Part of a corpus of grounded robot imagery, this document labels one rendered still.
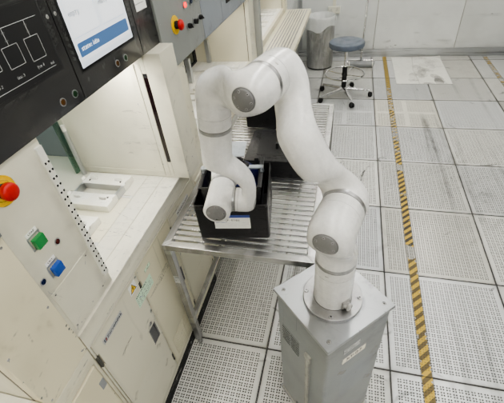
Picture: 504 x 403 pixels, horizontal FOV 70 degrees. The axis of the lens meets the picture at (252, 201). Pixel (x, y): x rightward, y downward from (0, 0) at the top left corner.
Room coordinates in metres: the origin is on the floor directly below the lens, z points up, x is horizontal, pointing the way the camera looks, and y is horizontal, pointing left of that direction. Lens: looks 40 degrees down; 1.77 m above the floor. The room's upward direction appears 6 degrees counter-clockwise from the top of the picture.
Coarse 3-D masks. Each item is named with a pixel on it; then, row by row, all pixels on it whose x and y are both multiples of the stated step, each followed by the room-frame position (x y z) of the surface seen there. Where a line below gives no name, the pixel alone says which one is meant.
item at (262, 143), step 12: (264, 132) 1.63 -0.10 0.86; (276, 132) 1.61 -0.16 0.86; (252, 144) 1.52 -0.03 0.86; (264, 144) 1.51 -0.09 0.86; (276, 144) 1.45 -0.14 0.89; (252, 156) 1.42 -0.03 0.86; (276, 156) 1.39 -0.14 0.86; (276, 168) 1.35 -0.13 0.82; (288, 168) 1.34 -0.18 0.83; (300, 180) 1.32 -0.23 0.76
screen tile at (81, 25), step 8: (64, 0) 1.01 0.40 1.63; (72, 0) 1.03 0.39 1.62; (80, 0) 1.06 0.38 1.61; (88, 0) 1.09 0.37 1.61; (64, 8) 1.00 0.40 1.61; (88, 8) 1.08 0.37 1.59; (80, 16) 1.04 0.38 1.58; (88, 16) 1.07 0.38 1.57; (96, 16) 1.10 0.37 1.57; (72, 24) 1.00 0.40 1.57; (80, 24) 1.03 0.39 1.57; (88, 24) 1.06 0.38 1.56; (96, 24) 1.09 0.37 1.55; (72, 32) 0.99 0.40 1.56; (80, 32) 1.02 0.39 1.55
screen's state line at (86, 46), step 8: (120, 24) 1.20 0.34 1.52; (104, 32) 1.11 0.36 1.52; (112, 32) 1.15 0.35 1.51; (120, 32) 1.19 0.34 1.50; (88, 40) 1.04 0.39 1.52; (96, 40) 1.07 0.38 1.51; (104, 40) 1.10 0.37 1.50; (80, 48) 1.00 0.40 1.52; (88, 48) 1.03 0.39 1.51; (96, 48) 1.06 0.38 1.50
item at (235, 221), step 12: (264, 168) 1.25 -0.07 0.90; (264, 180) 1.25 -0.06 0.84; (264, 192) 1.25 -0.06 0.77; (264, 204) 0.98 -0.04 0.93; (204, 216) 1.01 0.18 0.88; (240, 216) 0.99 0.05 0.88; (252, 216) 0.98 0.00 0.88; (264, 216) 0.98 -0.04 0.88; (204, 228) 1.01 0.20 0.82; (216, 228) 1.01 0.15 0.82; (228, 228) 1.00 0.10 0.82; (240, 228) 0.99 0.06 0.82; (252, 228) 0.99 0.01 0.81; (264, 228) 0.98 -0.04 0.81
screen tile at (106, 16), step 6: (114, 0) 1.21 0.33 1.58; (120, 0) 1.24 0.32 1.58; (102, 6) 1.14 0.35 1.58; (108, 6) 1.17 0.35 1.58; (114, 6) 1.20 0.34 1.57; (120, 6) 1.23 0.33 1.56; (102, 12) 1.14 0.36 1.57; (108, 12) 1.16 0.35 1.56; (114, 12) 1.19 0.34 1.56; (120, 12) 1.22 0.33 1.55; (102, 18) 1.13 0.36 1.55; (108, 18) 1.15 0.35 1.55
